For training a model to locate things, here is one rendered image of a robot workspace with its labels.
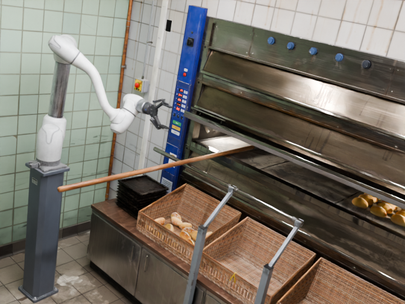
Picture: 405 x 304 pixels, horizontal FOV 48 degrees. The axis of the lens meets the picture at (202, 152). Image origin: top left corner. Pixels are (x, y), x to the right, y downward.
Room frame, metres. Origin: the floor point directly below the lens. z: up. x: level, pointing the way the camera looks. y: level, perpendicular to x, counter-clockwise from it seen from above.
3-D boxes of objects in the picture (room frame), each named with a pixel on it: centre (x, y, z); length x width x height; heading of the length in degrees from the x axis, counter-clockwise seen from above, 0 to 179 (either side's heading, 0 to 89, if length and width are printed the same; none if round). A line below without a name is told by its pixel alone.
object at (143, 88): (3.67, 0.59, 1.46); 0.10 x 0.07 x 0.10; 52
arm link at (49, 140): (2.79, 0.99, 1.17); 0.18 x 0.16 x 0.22; 14
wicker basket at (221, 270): (2.54, -0.46, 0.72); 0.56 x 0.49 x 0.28; 52
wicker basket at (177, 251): (2.92, 0.01, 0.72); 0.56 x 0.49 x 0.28; 52
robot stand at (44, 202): (2.78, 0.99, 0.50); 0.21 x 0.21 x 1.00; 56
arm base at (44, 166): (2.76, 1.00, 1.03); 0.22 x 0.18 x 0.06; 146
